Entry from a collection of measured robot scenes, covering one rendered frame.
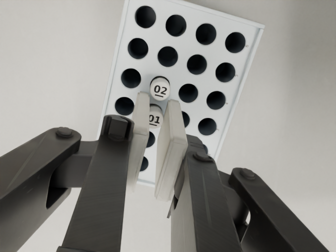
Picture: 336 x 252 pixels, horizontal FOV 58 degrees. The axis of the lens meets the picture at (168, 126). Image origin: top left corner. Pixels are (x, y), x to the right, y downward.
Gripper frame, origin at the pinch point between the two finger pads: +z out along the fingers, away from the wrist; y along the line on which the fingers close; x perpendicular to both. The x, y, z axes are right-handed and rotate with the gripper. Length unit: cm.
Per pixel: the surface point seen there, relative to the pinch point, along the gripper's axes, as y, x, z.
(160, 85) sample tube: -0.1, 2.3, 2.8
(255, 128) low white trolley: 8.4, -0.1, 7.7
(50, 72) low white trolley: -7.9, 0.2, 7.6
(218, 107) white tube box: 4.1, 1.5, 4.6
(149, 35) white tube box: -1.5, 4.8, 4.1
